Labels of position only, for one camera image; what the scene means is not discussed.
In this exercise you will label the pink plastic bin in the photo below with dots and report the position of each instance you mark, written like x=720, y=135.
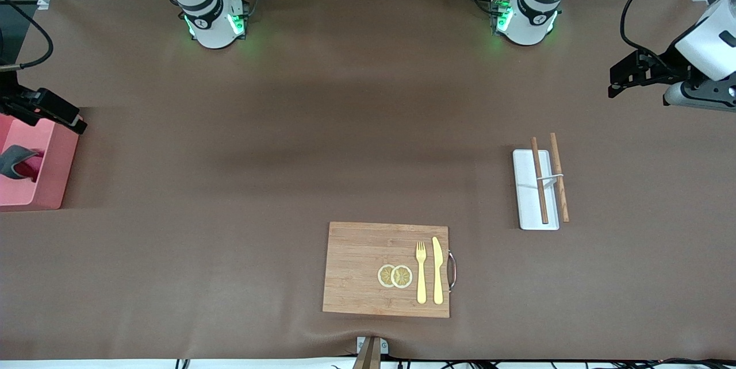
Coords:
x=54, y=168

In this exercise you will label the yellow knife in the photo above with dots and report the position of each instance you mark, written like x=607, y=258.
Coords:
x=438, y=277

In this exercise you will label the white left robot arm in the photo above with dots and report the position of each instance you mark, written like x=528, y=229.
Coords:
x=526, y=18

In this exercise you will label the lemon slice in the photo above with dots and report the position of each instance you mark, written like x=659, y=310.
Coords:
x=402, y=276
x=385, y=276

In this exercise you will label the wooden cutting board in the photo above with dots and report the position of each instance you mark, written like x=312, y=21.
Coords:
x=362, y=265

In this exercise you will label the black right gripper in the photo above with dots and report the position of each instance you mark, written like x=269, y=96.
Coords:
x=12, y=100

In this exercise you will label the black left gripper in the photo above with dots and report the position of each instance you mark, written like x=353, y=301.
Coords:
x=661, y=70

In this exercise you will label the yellow fork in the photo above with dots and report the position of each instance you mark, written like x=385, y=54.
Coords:
x=421, y=277

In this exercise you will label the white chopstick tray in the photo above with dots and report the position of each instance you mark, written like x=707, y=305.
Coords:
x=526, y=196

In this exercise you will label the metal table bracket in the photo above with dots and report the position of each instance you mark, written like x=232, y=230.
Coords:
x=371, y=352

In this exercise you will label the red and grey cloth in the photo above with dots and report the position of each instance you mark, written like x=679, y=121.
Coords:
x=20, y=162

